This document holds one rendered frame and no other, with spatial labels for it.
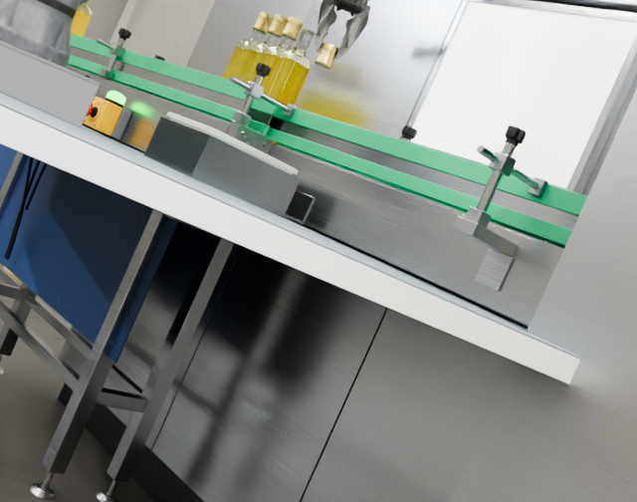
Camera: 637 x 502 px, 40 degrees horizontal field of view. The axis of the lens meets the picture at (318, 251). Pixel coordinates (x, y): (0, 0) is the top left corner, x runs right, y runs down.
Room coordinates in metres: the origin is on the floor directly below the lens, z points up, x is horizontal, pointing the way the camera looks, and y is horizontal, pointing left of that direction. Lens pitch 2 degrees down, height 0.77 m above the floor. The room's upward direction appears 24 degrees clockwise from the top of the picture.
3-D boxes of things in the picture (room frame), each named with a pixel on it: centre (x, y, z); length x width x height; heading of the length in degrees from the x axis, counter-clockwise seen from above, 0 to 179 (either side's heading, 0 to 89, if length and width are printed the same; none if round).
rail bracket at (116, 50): (2.17, 0.67, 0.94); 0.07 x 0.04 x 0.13; 133
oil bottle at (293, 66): (1.93, 0.22, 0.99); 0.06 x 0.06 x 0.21; 43
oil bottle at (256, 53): (2.02, 0.29, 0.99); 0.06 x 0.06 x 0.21; 44
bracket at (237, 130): (1.78, 0.22, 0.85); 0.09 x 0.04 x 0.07; 133
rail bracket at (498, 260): (1.30, -0.21, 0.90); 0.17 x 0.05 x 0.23; 133
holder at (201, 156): (1.63, 0.20, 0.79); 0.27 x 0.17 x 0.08; 133
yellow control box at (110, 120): (2.03, 0.57, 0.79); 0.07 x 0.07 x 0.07; 43
